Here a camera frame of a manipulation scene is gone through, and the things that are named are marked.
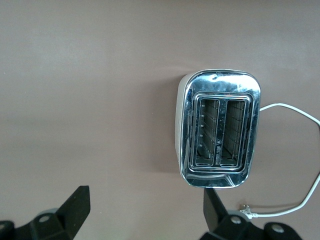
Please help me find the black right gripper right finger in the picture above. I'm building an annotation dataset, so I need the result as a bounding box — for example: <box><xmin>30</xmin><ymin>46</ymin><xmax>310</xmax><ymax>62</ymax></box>
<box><xmin>202</xmin><ymin>188</ymin><xmax>305</xmax><ymax>240</ymax></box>

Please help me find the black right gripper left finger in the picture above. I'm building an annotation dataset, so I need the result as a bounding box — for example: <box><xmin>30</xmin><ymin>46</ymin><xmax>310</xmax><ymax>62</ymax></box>
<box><xmin>0</xmin><ymin>185</ymin><xmax>90</xmax><ymax>240</ymax></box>

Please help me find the cream chrome two-slot toaster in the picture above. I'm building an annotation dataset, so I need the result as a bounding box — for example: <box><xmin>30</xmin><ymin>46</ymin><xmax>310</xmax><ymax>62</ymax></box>
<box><xmin>176</xmin><ymin>68</ymin><xmax>263</xmax><ymax>189</ymax></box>

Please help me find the white toaster power cord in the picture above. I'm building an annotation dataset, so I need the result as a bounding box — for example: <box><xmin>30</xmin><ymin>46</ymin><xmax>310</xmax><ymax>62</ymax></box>
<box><xmin>239</xmin><ymin>102</ymin><xmax>320</xmax><ymax>219</ymax></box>

